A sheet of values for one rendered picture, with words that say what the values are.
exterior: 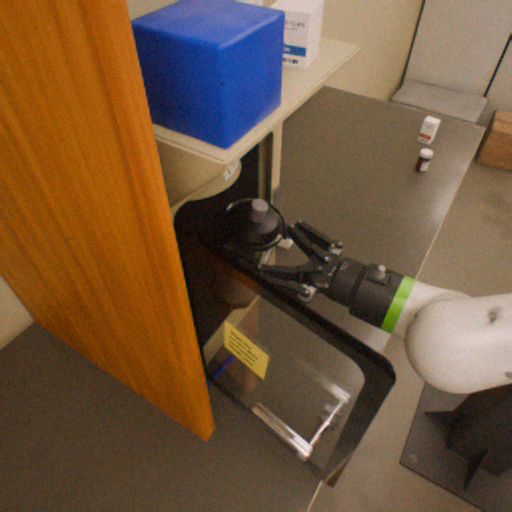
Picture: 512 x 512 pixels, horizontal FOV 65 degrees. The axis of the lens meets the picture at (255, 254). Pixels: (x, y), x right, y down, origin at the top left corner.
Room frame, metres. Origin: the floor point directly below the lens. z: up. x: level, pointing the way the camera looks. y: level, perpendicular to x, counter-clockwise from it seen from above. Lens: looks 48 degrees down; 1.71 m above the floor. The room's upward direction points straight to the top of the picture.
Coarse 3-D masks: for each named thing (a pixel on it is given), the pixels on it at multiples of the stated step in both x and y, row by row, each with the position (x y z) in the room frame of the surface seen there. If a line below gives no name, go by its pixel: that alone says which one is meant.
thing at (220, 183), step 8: (232, 168) 0.53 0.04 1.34; (240, 168) 0.56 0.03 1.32; (224, 176) 0.51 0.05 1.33; (232, 176) 0.53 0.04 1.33; (208, 184) 0.49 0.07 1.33; (216, 184) 0.50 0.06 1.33; (224, 184) 0.51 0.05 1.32; (200, 192) 0.48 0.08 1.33; (208, 192) 0.49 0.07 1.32; (216, 192) 0.49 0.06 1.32; (192, 200) 0.48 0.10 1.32
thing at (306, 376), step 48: (192, 240) 0.32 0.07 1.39; (192, 288) 0.33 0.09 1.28; (240, 288) 0.27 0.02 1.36; (288, 336) 0.23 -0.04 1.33; (336, 336) 0.19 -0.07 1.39; (240, 384) 0.28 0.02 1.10; (288, 384) 0.22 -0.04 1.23; (336, 384) 0.18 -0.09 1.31; (384, 384) 0.16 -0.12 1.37; (336, 432) 0.17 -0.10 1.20; (336, 480) 0.15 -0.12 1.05
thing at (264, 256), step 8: (240, 200) 0.55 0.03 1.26; (248, 200) 0.55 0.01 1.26; (272, 208) 0.54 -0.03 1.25; (224, 216) 0.50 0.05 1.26; (280, 216) 0.52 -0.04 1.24; (224, 224) 0.49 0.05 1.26; (224, 232) 0.48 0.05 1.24; (232, 232) 0.47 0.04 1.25; (280, 232) 0.49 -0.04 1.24; (240, 240) 0.46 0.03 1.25; (272, 240) 0.47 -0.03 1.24; (240, 248) 0.46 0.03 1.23; (256, 248) 0.45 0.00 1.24; (272, 248) 0.49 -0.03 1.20; (256, 256) 0.46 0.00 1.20; (264, 256) 0.47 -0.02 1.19
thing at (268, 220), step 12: (240, 204) 0.52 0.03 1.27; (252, 204) 0.50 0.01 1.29; (264, 204) 0.50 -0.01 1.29; (228, 216) 0.50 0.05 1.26; (240, 216) 0.50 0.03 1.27; (252, 216) 0.49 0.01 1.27; (264, 216) 0.49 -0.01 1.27; (276, 216) 0.51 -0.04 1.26; (240, 228) 0.47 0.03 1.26; (252, 228) 0.47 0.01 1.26; (264, 228) 0.48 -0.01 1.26; (276, 228) 0.48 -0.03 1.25; (252, 240) 0.46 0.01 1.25; (264, 240) 0.46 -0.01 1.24
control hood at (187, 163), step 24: (336, 48) 0.55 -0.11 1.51; (360, 48) 0.56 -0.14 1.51; (288, 72) 0.48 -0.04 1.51; (312, 72) 0.48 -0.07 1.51; (336, 72) 0.50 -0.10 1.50; (288, 96) 0.42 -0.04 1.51; (264, 120) 0.37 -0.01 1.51; (168, 144) 0.33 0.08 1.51; (192, 144) 0.33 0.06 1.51; (240, 144) 0.33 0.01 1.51; (168, 168) 0.33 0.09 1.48; (192, 168) 0.32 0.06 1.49; (216, 168) 0.30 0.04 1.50; (168, 192) 0.34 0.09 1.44; (192, 192) 0.32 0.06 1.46
